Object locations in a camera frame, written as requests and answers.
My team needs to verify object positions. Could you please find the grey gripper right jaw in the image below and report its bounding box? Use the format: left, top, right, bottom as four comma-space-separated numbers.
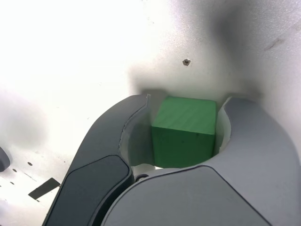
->
100, 95, 301, 226

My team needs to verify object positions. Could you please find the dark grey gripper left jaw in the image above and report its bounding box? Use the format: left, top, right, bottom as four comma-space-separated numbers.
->
42, 93, 155, 226

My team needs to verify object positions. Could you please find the green cube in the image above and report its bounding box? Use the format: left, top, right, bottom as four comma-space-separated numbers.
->
151, 96, 217, 169

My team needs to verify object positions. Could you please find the black tape strip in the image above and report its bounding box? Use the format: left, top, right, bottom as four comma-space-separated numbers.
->
27, 178, 60, 201

